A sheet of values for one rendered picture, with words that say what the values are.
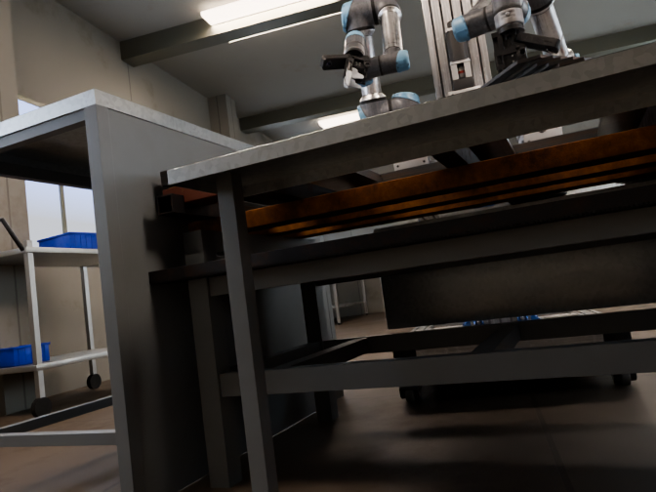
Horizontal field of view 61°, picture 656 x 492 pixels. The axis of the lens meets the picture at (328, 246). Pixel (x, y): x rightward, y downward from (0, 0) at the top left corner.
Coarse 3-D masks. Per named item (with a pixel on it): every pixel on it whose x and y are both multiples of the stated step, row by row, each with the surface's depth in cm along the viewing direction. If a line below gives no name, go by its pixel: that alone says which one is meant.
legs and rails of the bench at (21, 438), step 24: (72, 120) 144; (0, 144) 155; (24, 144) 155; (0, 168) 176; (24, 168) 184; (72, 408) 187; (96, 408) 195; (0, 432) 163; (24, 432) 152; (48, 432) 147; (72, 432) 143; (96, 432) 138
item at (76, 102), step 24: (72, 96) 144; (96, 96) 141; (24, 120) 151; (48, 120) 158; (144, 120) 168; (168, 120) 166; (48, 144) 178; (72, 144) 181; (240, 144) 202; (48, 168) 197; (72, 168) 206
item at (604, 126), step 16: (624, 112) 141; (640, 112) 143; (592, 128) 170; (608, 128) 156; (624, 128) 158; (480, 144) 156; (496, 144) 158; (528, 144) 177; (544, 144) 175; (480, 160) 177; (160, 176) 154; (352, 176) 175; (368, 176) 181; (384, 176) 196; (400, 176) 193
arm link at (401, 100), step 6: (396, 96) 237; (402, 96) 236; (408, 96) 235; (414, 96) 236; (390, 102) 237; (396, 102) 236; (402, 102) 235; (408, 102) 235; (414, 102) 235; (390, 108) 236; (396, 108) 236
